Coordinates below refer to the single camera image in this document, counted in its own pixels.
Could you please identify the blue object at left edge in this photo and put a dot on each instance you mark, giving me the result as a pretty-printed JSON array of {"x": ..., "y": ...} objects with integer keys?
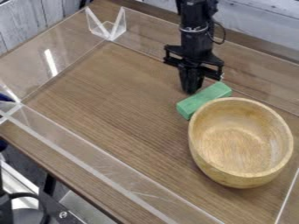
[{"x": 6, "y": 98}]

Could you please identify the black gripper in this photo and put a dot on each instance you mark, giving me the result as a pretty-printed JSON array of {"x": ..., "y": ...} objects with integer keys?
[{"x": 193, "y": 57}]

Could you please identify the brown wooden bowl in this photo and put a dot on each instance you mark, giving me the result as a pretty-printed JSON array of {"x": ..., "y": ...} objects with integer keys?
[{"x": 241, "y": 142}]

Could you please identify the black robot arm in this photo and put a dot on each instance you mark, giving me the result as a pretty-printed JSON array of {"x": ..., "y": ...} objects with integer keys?
[{"x": 197, "y": 14}]

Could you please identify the black table leg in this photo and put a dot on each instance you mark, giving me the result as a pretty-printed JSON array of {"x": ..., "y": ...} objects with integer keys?
[{"x": 50, "y": 185}]

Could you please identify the clear acrylic corner bracket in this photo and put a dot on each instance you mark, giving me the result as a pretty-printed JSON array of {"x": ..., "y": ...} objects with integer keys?
[{"x": 107, "y": 30}]

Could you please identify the green foam block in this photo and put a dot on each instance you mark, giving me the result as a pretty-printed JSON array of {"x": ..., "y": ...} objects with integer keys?
[{"x": 189, "y": 105}]

